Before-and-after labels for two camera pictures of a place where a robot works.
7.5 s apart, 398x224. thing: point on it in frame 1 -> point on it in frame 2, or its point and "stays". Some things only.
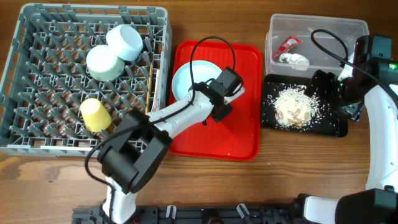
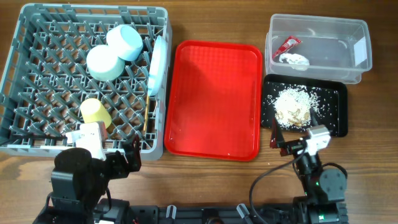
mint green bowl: (103, 65) stays
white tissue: (295, 61) stays
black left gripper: (226, 109) -> (120, 169)
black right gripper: (328, 79) -> (278, 139)
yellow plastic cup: (96, 117) stays
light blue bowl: (125, 41) stays
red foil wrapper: (286, 45) stays
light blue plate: (202, 71) -> (158, 66)
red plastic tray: (238, 137) stays
